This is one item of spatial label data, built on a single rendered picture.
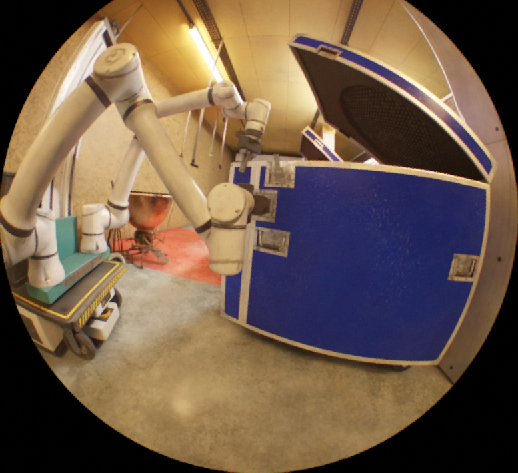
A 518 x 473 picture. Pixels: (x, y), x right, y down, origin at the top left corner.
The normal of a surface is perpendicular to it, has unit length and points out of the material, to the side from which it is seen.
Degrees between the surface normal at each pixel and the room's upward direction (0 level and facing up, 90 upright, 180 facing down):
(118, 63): 90
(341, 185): 90
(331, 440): 0
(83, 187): 90
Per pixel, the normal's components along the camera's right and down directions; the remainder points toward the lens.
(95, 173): 0.99, 0.11
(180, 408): 0.10, -0.99
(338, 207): -0.48, 0.00
